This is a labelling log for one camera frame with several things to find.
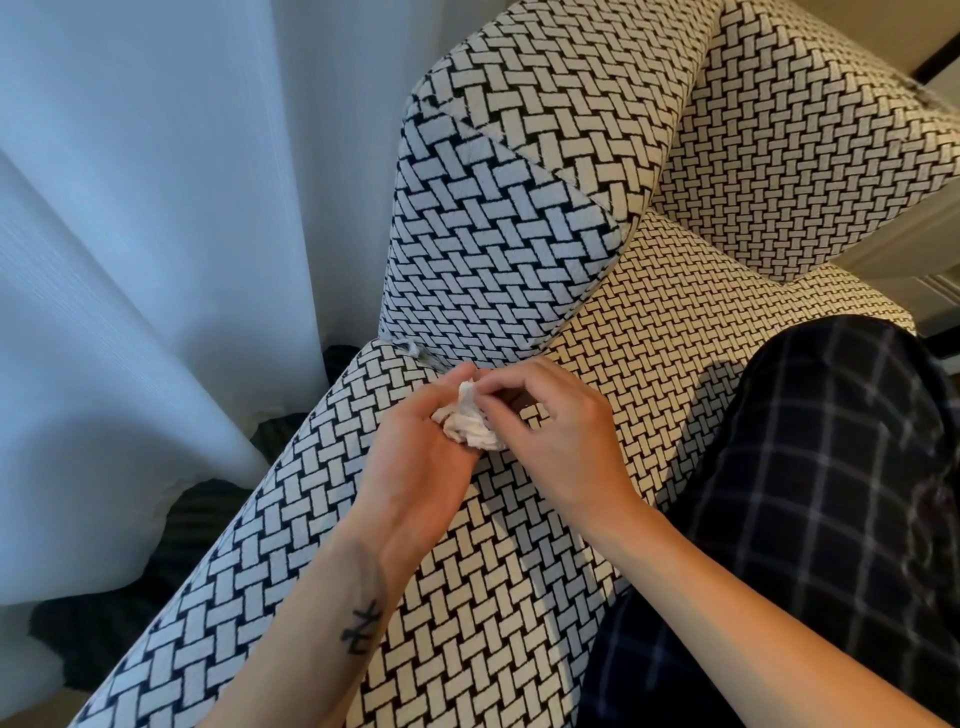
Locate person's left hand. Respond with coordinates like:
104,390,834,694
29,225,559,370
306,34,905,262
351,363,490,560

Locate person's right hand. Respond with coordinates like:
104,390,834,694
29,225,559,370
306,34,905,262
466,357,648,543

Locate white tissue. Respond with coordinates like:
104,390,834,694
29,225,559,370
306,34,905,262
430,379,510,453

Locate person's right forearm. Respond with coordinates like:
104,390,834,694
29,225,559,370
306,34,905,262
592,496,955,728

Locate person's left forearm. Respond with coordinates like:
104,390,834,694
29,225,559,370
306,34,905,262
196,517,423,728

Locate woven pattern block cushion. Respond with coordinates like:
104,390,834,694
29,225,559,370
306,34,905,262
651,0,960,285
377,0,725,370

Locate woven pattern black white sofa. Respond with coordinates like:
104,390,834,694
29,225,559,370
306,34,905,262
69,0,960,728

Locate dark plaid trousers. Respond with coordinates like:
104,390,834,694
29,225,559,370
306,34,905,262
576,313,960,728

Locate white sheer curtain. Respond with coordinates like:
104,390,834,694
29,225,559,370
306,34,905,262
0,0,489,702

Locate white furniture panel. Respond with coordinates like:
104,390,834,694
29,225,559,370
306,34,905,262
828,178,960,340

